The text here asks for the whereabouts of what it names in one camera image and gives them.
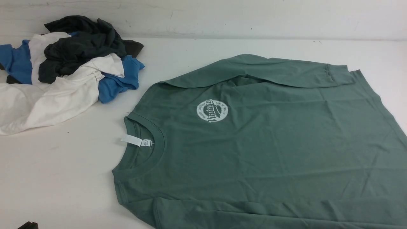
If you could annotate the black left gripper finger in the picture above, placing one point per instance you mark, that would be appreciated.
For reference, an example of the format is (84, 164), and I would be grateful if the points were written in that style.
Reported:
(29, 225)

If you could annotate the white shirt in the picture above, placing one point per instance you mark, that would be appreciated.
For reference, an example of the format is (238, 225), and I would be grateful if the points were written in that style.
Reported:
(25, 106)

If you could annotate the blue shirt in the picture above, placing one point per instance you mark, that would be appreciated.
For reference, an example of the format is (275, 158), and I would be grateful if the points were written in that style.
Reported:
(17, 63)

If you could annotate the green long-sleeved shirt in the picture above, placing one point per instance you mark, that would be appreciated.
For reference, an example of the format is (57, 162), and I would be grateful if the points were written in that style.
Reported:
(254, 143)

